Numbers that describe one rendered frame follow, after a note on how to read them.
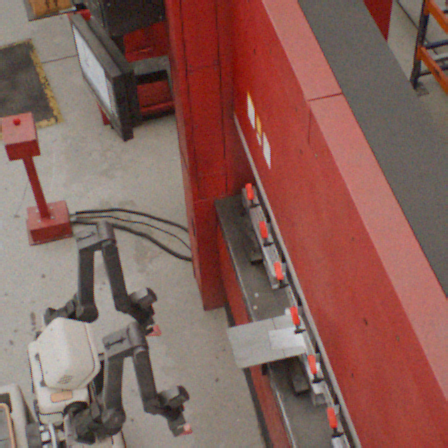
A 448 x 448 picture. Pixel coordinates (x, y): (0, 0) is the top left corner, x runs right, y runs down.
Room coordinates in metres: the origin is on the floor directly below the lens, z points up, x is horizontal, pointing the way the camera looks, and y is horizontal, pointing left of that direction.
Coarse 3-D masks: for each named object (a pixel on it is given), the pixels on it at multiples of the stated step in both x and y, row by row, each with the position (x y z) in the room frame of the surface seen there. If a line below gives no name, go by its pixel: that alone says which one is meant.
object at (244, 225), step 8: (240, 208) 2.52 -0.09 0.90; (248, 216) 2.48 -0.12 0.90; (240, 224) 2.43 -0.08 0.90; (248, 224) 2.43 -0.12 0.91; (240, 232) 2.40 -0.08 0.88; (248, 232) 2.38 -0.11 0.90; (248, 240) 2.34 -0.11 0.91; (256, 240) 2.34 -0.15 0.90; (248, 248) 2.30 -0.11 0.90; (256, 256) 2.25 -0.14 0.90
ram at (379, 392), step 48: (240, 0) 2.46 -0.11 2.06; (240, 48) 2.48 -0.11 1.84; (240, 96) 2.51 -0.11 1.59; (288, 144) 1.90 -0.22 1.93; (288, 192) 1.89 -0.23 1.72; (288, 240) 1.87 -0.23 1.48; (336, 240) 1.46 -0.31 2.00; (336, 288) 1.43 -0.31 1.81; (336, 336) 1.40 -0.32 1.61; (384, 336) 1.12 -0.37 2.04; (384, 384) 1.08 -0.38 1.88; (384, 432) 1.03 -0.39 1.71; (432, 432) 0.85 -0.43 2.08
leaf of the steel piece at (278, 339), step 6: (276, 330) 1.82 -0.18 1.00; (282, 330) 1.81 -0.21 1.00; (288, 330) 1.81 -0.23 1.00; (270, 336) 1.79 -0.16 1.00; (276, 336) 1.79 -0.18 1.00; (282, 336) 1.79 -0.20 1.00; (288, 336) 1.79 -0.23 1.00; (270, 342) 1.76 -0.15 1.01; (276, 342) 1.76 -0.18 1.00; (282, 342) 1.76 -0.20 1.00; (288, 342) 1.76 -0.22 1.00; (294, 342) 1.76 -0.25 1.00; (270, 348) 1.73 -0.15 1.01; (276, 348) 1.74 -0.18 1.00; (282, 348) 1.73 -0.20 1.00
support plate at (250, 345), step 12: (252, 324) 1.85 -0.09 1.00; (264, 324) 1.85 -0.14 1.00; (276, 324) 1.84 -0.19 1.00; (288, 324) 1.84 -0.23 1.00; (228, 336) 1.81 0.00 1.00; (240, 336) 1.80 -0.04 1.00; (252, 336) 1.80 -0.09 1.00; (264, 336) 1.79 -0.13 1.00; (240, 348) 1.75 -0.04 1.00; (252, 348) 1.74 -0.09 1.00; (264, 348) 1.74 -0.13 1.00; (288, 348) 1.73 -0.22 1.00; (300, 348) 1.73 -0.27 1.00; (240, 360) 1.70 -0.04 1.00; (252, 360) 1.69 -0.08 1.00; (264, 360) 1.69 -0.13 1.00
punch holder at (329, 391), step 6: (324, 366) 1.46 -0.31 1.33; (324, 372) 1.46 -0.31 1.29; (324, 378) 1.45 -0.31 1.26; (330, 378) 1.41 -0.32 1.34; (324, 384) 1.44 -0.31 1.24; (330, 384) 1.40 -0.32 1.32; (324, 390) 1.44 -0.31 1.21; (330, 390) 1.40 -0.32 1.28; (330, 396) 1.39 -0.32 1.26; (336, 396) 1.36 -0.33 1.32; (330, 402) 1.38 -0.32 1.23; (336, 402) 1.36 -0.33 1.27; (336, 408) 1.36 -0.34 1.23
